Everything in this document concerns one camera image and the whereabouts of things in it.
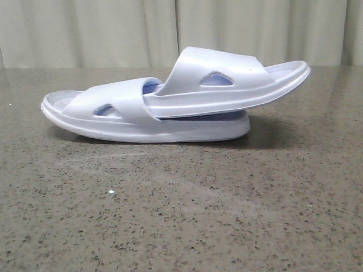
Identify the white curtain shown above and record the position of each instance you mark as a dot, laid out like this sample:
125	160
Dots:
67	34

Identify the light blue slipper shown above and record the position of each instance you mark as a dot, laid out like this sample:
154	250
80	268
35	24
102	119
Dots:
117	112
205	81

